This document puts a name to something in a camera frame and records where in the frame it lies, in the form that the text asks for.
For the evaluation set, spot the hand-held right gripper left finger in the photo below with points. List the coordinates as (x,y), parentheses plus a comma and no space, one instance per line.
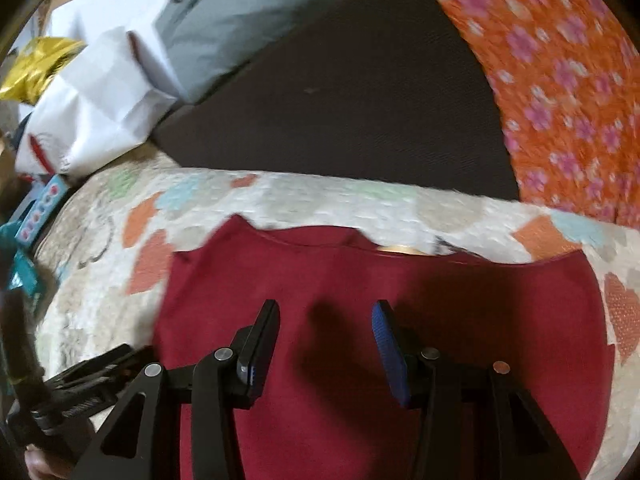
(260,350)

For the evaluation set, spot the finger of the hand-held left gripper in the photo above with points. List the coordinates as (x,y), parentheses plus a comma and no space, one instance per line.
(95,400)
(95,362)

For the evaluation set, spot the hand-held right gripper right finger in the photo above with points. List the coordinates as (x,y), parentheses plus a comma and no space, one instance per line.
(387,345)

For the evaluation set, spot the maroon knit sweater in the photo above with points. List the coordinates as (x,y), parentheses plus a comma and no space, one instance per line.
(340,270)

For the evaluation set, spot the person's left hand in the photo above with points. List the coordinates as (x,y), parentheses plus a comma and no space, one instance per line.
(47,465)

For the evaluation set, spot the teal packet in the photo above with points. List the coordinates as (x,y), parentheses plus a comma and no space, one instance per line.
(27,270)

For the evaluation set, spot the heart printed blanket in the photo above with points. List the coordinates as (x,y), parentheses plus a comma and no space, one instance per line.
(350,200)

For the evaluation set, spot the teal dotted box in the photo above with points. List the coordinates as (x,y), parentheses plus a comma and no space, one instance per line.
(42,207)

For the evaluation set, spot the dark grey mat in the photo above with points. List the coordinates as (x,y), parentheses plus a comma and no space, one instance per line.
(325,110)

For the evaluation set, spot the white plastic bag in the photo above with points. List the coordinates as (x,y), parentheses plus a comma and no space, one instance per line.
(100,110)

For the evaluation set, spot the gold foil packet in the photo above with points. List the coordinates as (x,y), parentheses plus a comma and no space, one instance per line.
(35,70)

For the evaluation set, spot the orange floral garment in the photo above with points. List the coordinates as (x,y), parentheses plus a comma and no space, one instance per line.
(550,85)

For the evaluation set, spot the grey cushion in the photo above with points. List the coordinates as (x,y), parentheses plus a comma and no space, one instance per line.
(260,15)

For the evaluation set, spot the white sheet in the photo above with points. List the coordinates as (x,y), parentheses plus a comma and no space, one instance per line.
(100,7)

